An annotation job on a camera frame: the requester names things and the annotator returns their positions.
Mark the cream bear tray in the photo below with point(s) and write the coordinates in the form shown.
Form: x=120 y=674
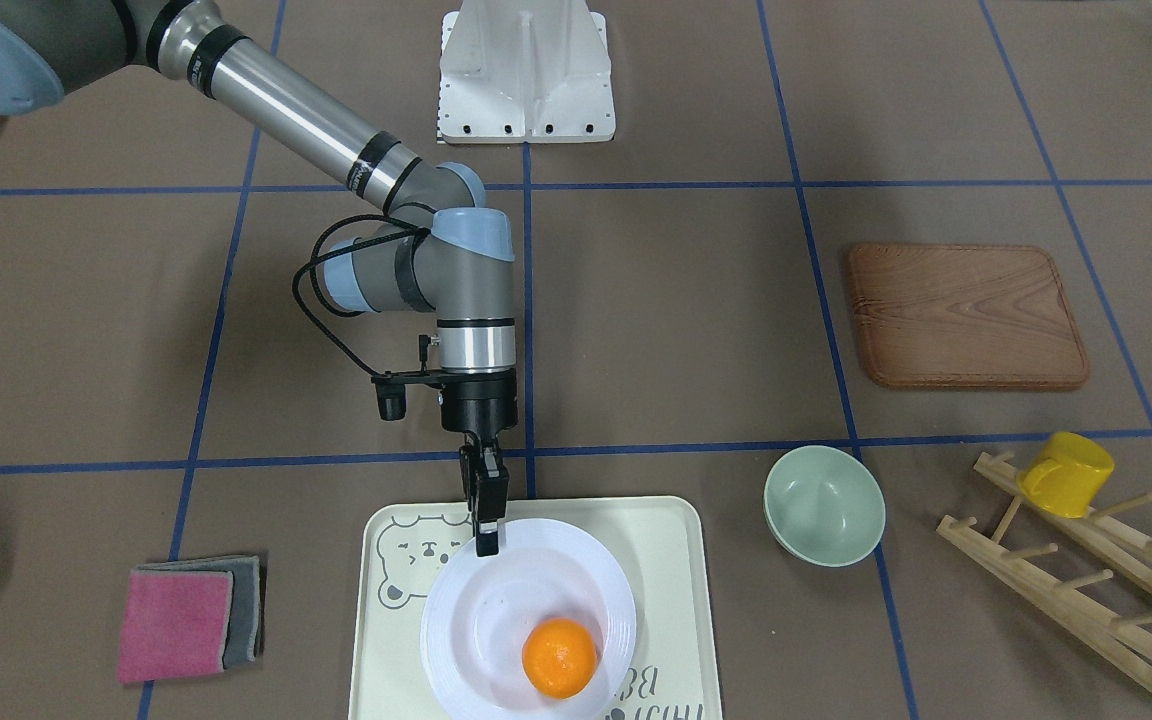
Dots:
x=656 y=539

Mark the orange fruit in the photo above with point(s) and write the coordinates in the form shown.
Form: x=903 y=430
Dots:
x=560 y=658

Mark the wooden drying rack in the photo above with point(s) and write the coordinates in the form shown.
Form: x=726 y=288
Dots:
x=1109 y=610

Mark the green ceramic bowl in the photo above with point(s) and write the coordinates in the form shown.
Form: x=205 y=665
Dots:
x=824 y=507

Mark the wooden cutting board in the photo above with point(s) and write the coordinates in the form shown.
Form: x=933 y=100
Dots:
x=963 y=316

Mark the white round plate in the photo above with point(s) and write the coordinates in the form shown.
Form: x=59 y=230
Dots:
x=482 y=609

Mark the pink cloth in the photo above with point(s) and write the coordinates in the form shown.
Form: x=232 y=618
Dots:
x=175 y=625

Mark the yellow mug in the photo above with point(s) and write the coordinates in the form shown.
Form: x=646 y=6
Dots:
x=1067 y=474

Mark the grey cloth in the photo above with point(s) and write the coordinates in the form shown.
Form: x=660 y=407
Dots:
x=244 y=625

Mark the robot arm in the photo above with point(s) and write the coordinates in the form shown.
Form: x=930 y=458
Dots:
x=439 y=248

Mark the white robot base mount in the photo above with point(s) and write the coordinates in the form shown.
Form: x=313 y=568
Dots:
x=525 y=72

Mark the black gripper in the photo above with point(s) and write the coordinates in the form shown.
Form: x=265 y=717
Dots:
x=477 y=405

